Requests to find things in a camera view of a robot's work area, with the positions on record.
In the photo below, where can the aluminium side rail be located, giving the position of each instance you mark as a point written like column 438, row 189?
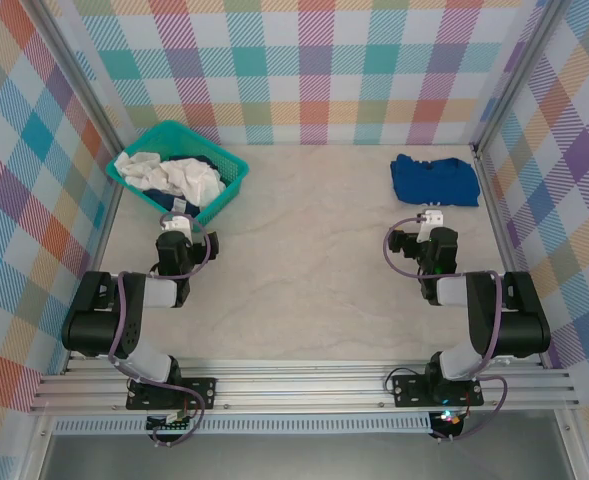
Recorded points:
column 101, row 225

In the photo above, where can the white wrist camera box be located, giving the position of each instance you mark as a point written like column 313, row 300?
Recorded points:
column 433, row 218
column 180, row 223

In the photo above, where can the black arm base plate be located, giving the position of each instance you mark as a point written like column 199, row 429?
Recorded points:
column 409, row 390
column 204, row 392

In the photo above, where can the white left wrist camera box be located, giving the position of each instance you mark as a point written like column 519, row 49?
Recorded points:
column 180, row 223

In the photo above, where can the aluminium frame post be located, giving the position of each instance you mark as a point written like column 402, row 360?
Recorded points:
column 78, row 70
column 519, row 70

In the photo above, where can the small circuit board with lights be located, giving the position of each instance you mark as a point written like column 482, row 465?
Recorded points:
column 449, row 419

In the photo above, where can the folded blue t-shirt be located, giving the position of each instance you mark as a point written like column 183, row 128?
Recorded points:
column 434, row 182

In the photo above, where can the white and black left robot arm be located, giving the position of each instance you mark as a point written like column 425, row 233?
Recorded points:
column 94, row 330

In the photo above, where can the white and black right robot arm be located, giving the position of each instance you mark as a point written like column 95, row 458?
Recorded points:
column 524, row 330

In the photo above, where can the grey metal panel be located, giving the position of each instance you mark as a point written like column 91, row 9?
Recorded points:
column 299, row 457

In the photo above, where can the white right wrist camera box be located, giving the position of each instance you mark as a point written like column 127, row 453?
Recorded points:
column 433, row 218

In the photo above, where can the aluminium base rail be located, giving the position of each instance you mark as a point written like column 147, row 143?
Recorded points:
column 299, row 385

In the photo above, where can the small green circuit board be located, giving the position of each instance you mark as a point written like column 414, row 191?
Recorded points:
column 171, row 426

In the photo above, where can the teal plastic basket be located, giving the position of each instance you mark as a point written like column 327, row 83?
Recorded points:
column 224, row 197

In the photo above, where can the white t-shirt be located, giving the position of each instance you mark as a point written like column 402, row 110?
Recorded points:
column 194, row 180

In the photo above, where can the navy t-shirt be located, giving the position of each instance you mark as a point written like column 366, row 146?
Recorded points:
column 161, row 200

